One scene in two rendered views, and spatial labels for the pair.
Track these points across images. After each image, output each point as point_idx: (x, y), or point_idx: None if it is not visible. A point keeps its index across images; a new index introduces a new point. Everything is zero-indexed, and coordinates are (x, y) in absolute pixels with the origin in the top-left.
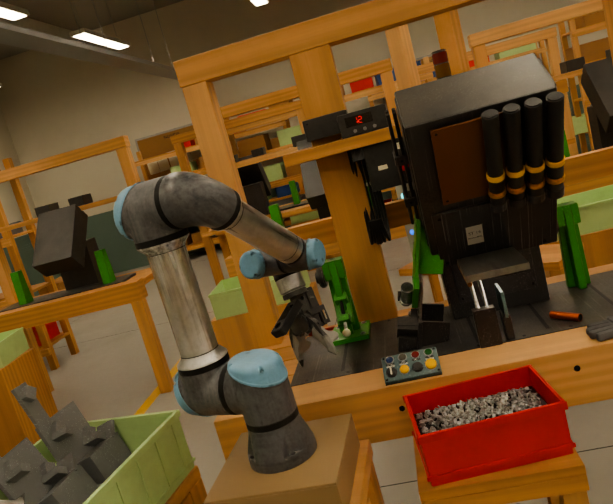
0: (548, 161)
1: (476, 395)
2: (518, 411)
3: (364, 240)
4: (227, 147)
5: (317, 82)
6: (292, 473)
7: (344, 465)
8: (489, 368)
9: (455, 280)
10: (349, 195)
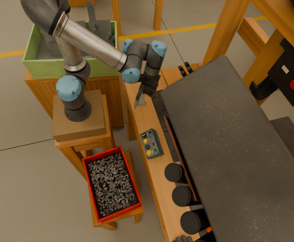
0: None
1: (130, 177)
2: (93, 199)
3: (257, 82)
4: None
5: None
6: (63, 118)
7: (71, 135)
8: (152, 181)
9: None
10: (276, 54)
